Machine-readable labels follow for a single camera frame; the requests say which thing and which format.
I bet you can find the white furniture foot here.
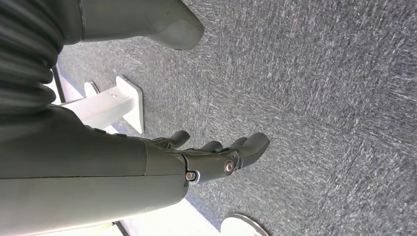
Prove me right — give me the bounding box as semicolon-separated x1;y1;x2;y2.
60;76;145;135

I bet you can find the white base panel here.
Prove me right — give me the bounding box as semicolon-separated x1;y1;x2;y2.
119;199;224;236

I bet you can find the round white disc metal rim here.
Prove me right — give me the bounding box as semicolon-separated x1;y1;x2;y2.
220;213;270;236

